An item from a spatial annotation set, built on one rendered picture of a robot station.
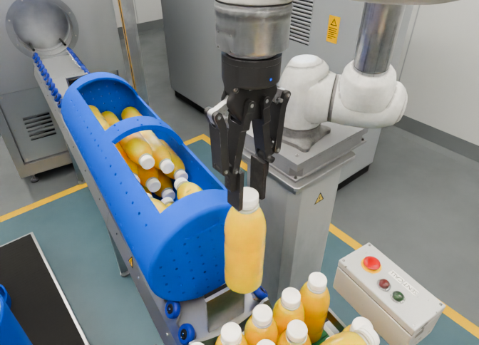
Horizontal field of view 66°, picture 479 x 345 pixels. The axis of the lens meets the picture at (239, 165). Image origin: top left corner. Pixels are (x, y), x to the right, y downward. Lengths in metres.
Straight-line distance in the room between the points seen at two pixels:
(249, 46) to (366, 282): 0.59
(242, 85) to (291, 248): 1.08
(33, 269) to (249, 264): 1.79
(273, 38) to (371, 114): 0.78
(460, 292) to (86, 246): 2.18
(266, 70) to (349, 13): 1.77
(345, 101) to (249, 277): 0.68
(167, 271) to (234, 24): 0.57
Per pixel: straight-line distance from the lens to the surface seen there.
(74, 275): 2.40
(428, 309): 0.87
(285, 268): 1.56
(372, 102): 1.16
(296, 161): 1.19
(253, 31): 0.43
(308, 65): 1.18
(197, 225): 0.79
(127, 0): 2.03
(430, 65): 3.46
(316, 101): 1.18
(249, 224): 0.59
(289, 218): 1.36
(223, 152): 0.49
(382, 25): 1.05
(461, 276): 2.54
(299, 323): 0.78
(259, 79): 0.45
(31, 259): 2.38
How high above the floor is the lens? 1.76
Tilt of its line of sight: 36 degrees down
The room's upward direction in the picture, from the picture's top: straight up
